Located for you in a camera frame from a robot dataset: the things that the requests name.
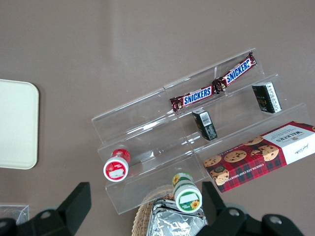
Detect clear acrylic tiered riser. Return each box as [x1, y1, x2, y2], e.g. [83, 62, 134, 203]
[91, 86, 206, 216]
[163, 48, 315, 180]

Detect clear plastic container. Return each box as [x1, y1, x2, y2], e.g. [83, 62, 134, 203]
[0, 204, 31, 226]

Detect silver foil wrapped packet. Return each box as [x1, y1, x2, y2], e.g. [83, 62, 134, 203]
[147, 198, 209, 236]

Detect red lidded small cup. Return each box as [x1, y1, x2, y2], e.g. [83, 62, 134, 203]
[102, 148, 131, 182]

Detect woven wicker basket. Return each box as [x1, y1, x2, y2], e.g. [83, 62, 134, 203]
[132, 185, 210, 236]

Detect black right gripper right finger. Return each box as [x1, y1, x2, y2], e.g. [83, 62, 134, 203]
[194, 181, 315, 236]

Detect small black barcode box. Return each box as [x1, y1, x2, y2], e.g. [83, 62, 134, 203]
[191, 109, 219, 142]

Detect Snickers chocolate bar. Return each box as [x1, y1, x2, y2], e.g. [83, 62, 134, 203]
[169, 85, 216, 111]
[212, 51, 257, 94]

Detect Walkers red tartan cookie box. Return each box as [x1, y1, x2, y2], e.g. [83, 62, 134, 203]
[203, 120, 315, 194]

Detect green lidded sunflower cup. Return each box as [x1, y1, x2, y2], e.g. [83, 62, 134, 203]
[171, 172, 203, 213]

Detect black box with white side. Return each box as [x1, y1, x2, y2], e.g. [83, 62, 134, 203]
[252, 81, 283, 115]

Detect cream rectangular tray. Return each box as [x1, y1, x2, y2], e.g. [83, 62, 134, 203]
[0, 79, 40, 170]

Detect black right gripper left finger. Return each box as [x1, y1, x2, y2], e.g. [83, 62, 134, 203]
[0, 181, 93, 236]

